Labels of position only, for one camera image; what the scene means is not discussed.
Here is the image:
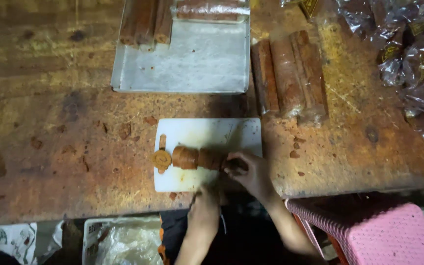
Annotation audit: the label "clear crumpled plastic bag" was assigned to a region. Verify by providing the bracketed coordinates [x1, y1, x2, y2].
[96, 220, 163, 265]

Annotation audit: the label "brown fruit paste roll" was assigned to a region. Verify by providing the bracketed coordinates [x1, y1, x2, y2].
[172, 146, 232, 171]

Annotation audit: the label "person's right hand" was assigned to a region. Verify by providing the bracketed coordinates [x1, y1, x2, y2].
[224, 151, 277, 204]

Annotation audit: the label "plastic-wrapped brown paste roll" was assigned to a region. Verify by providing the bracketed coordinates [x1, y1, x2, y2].
[175, 0, 251, 22]

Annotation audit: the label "printed white paper sheet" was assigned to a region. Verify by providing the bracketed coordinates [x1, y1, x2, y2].
[0, 220, 65, 265]

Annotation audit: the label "round brown paste slice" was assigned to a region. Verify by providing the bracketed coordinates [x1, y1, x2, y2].
[152, 150, 172, 171]

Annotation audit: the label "pink woven plastic stool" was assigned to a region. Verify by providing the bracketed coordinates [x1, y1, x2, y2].
[285, 199, 424, 265]

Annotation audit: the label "person's dark clothing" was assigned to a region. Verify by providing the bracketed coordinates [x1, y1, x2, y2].
[159, 191, 301, 265]

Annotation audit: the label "white plastic crate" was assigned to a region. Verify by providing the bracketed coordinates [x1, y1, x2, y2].
[82, 215, 163, 265]

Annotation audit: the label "person's left hand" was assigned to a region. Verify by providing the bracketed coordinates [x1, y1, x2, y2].
[187, 186, 222, 237]

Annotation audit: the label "heap of clear plastic packets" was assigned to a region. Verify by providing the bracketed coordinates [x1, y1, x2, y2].
[280, 0, 424, 157]

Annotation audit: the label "flat metal tray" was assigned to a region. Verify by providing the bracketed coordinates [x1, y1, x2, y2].
[111, 0, 252, 94]

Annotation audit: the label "white plastic cutting board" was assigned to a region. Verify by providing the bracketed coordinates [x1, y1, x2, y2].
[153, 118, 263, 193]

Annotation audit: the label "scattered brown paste crumbs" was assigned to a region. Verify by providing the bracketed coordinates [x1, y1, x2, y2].
[0, 116, 307, 211]

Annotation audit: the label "long wrapped brown paste roll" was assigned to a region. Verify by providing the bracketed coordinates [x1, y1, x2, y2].
[270, 36, 305, 119]
[251, 39, 280, 115]
[289, 30, 329, 125]

